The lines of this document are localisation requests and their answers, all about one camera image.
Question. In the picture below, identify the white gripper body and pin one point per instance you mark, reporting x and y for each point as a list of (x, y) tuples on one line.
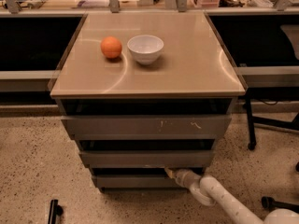
[(180, 176)]

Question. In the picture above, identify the grey bottom drawer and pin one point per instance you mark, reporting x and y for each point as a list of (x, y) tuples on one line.
[(133, 182)]

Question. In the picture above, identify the grey drawer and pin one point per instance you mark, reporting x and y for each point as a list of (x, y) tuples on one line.
[(133, 182), (147, 159), (137, 127)]

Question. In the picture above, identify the grey middle drawer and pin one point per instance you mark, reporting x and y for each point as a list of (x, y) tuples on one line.
[(147, 159)]

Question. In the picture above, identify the grey drawer cabinet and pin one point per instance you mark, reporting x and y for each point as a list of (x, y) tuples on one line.
[(193, 76)]

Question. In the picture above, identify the grey top drawer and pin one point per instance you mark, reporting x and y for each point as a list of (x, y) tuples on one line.
[(137, 127)]

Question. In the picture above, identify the black caster leg right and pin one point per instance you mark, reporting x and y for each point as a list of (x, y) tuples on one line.
[(270, 203)]

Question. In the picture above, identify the black stand leg with caster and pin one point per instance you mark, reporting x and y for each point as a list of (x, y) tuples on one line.
[(290, 125)]

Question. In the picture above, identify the white bowl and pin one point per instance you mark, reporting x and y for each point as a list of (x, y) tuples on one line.
[(145, 49)]

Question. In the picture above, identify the orange fruit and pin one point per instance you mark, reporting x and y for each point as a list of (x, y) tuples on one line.
[(111, 47)]

